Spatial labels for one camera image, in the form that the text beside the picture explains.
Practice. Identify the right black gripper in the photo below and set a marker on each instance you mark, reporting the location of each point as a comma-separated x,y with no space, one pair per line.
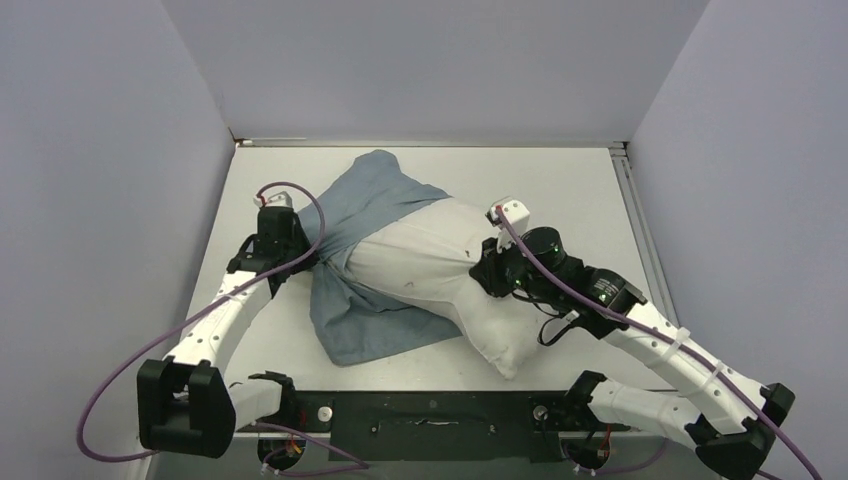
490,268

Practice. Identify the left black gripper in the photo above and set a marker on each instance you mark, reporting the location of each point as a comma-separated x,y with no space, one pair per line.
304,264

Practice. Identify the cream white pillow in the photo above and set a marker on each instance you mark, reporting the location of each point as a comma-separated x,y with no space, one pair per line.
424,260

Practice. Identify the patchwork and blue pillowcase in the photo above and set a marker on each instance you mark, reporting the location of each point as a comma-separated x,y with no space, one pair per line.
353,323

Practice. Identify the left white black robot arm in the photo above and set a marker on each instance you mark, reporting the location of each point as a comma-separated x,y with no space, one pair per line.
184,404

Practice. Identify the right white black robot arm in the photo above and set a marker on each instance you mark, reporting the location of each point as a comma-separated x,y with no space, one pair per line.
726,418

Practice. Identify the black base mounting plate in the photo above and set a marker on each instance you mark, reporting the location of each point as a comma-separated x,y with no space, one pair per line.
441,426

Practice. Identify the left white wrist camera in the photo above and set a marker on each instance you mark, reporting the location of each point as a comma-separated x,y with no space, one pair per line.
274,199

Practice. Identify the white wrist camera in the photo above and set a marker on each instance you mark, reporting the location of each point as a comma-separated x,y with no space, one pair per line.
274,199
511,217

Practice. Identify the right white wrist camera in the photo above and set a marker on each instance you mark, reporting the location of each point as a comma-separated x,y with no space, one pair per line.
511,217

